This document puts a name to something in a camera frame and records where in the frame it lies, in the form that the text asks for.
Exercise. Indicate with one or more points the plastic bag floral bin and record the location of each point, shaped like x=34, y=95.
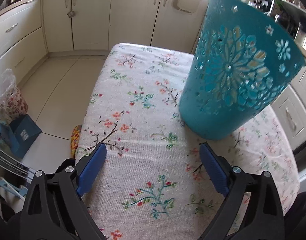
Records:
x=11, y=99

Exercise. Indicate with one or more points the floral tablecloth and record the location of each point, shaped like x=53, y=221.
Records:
x=152, y=185

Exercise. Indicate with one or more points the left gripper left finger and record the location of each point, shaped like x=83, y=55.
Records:
x=53, y=208

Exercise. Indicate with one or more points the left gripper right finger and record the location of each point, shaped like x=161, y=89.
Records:
x=263, y=218

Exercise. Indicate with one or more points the cream kitchen cabinets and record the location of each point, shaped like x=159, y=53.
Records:
x=100, y=24

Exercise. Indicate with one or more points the teal perforated plastic basket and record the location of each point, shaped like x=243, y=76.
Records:
x=242, y=63

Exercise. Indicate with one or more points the yellow floral slipper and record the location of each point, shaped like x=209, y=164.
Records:
x=74, y=140

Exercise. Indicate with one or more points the blue dustpan box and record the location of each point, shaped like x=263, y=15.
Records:
x=21, y=134

